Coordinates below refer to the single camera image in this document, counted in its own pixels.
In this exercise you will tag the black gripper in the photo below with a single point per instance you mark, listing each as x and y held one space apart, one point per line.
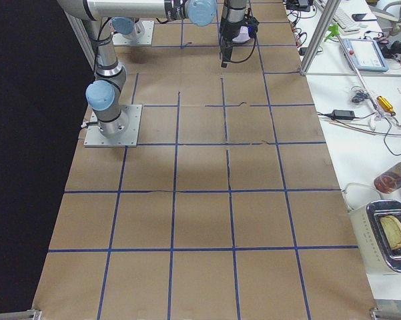
227 32

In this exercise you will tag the second robot arm blue cap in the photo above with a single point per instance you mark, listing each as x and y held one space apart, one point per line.
129 28

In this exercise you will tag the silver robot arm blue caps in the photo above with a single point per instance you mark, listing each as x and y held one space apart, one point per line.
100 18

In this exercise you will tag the lilac plate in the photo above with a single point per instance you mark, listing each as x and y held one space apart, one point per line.
243 36

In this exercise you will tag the green clip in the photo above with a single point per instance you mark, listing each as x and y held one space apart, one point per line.
333 32

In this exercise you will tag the white keyboard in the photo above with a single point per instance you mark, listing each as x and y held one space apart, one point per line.
347 25

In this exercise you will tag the long white stick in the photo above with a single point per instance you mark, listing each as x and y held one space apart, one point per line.
379 113

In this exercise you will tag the wooden chopstick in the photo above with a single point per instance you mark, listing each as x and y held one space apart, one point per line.
366 131

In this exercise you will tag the black power adapter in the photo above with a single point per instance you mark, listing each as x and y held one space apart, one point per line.
339 114

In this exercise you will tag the black phone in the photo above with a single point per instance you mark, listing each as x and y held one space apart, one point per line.
359 16

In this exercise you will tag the blue teach pendant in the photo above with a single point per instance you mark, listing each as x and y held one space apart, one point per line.
365 54

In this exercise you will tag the yellow tool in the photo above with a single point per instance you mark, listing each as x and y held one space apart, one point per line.
386 105

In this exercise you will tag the jar with red food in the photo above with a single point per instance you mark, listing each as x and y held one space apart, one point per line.
390 180

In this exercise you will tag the white toaster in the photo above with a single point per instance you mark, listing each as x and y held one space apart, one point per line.
376 253

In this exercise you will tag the toast slice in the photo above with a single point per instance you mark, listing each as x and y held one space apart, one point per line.
392 229

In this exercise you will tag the aluminium frame post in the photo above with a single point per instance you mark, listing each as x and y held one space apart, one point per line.
316 40

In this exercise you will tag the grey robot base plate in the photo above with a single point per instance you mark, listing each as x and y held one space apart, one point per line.
123 132

